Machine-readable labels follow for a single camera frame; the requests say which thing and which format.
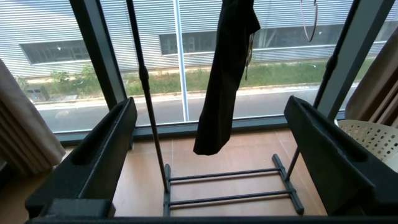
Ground white laundry basket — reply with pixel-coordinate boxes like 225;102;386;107
334;119;398;174

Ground window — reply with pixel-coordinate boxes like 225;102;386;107
0;0;398;147

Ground beige curtain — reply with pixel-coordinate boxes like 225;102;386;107
0;58;67;177

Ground black trousers with white cord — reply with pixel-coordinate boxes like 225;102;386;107
192;0;261;156

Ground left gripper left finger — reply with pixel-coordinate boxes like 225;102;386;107
25;96;138;218

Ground black clothes rack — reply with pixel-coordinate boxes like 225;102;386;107
126;0;361;218

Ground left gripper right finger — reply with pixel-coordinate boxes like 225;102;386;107
283;95;398;217

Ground pink clothes hanger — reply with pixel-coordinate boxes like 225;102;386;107
300;0;318;43

